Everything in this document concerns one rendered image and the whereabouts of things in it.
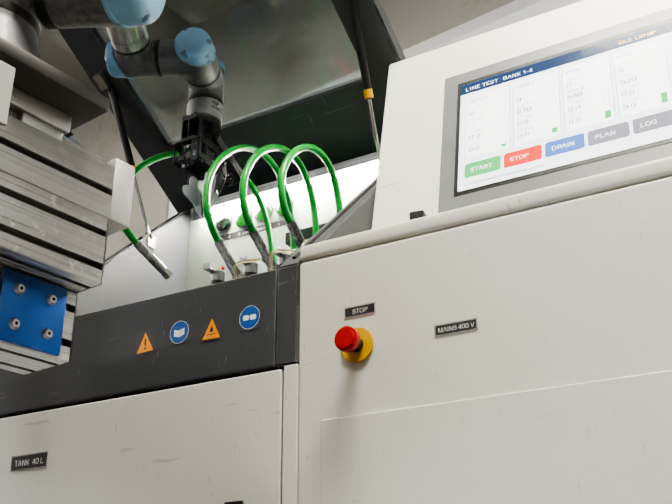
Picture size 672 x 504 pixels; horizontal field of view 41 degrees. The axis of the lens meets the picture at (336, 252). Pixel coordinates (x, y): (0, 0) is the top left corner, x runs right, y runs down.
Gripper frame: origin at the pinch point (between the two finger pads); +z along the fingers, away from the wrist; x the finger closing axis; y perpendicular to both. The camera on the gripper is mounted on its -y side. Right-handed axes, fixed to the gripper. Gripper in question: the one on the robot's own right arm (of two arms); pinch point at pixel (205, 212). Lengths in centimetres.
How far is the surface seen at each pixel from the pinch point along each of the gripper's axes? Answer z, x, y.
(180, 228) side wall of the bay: -16.3, -30.9, -29.5
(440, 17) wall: -156, -3, -151
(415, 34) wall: -154, -15, -152
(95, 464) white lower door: 54, -3, 21
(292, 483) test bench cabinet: 60, 35, 21
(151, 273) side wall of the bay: -0.6, -30.9, -20.2
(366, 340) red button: 41, 47, 21
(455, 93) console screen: -18, 51, -11
